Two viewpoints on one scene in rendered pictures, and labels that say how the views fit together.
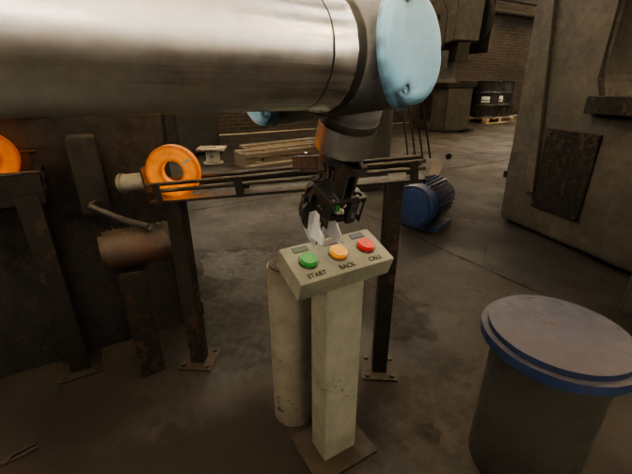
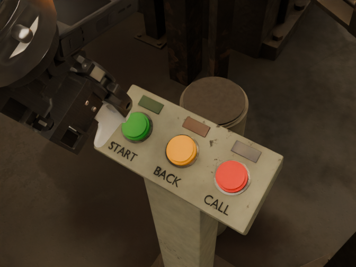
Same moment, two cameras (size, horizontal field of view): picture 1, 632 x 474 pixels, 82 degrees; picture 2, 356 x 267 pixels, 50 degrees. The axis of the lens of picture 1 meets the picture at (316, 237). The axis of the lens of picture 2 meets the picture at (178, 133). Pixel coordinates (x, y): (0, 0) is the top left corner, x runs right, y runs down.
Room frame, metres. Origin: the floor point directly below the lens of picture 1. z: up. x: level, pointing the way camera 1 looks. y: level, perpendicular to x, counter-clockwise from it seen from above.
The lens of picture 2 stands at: (0.61, -0.30, 1.03)
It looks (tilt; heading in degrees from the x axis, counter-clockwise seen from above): 55 degrees down; 67
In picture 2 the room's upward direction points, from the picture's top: 4 degrees counter-clockwise
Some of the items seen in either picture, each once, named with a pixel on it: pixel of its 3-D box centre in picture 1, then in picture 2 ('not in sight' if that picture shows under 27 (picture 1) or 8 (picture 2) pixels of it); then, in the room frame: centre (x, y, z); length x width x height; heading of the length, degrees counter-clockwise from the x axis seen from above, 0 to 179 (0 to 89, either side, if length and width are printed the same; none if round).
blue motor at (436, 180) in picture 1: (428, 200); not in sight; (2.51, -0.81, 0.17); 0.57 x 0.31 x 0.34; 141
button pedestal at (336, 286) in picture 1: (335, 358); (186, 231); (0.72, -0.05, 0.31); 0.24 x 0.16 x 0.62; 121
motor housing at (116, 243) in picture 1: (150, 299); (195, 18); (1.06, 0.56, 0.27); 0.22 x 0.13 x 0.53; 121
